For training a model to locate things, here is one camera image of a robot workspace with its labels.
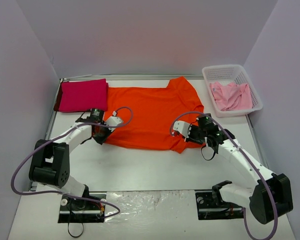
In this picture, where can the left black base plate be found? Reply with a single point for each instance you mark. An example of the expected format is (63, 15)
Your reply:
(73, 210)

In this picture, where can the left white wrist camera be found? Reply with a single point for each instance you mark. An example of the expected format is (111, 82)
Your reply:
(113, 121)

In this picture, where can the pink t-shirt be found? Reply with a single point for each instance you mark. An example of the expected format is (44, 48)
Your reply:
(231, 97)

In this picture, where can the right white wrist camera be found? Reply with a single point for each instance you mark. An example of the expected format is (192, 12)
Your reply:
(181, 128)

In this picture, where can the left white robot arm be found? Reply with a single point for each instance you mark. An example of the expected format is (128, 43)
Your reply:
(51, 164)

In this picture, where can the white plastic basket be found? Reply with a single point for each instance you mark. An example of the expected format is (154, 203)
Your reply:
(227, 74)

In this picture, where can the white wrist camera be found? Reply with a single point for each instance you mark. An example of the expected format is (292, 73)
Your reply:
(113, 121)
(181, 128)

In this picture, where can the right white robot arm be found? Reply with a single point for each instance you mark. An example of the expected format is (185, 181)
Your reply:
(267, 195)

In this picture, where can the orange t-shirt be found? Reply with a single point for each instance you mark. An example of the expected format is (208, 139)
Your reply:
(150, 112)

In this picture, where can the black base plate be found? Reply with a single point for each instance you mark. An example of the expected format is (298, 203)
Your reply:
(207, 209)
(73, 210)

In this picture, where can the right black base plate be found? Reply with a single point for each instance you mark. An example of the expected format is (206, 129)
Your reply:
(207, 209)

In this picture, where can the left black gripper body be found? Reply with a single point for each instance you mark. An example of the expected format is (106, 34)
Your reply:
(100, 135)

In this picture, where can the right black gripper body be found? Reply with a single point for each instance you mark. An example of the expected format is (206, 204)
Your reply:
(193, 132)

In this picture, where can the folded magenta t-shirt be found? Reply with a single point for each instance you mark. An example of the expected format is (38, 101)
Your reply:
(79, 96)

